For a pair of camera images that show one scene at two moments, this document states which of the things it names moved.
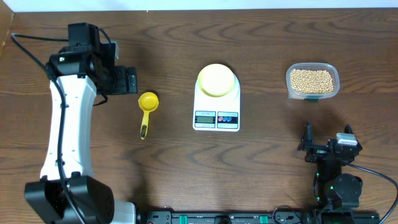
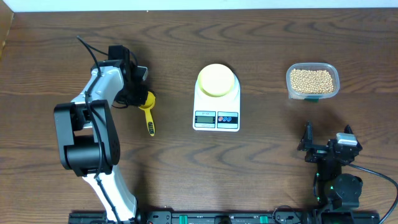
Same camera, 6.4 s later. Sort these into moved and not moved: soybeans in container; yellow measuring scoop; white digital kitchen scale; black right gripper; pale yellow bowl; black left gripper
Moved: yellow measuring scoop; black left gripper
Not moved: pale yellow bowl; black right gripper; white digital kitchen scale; soybeans in container
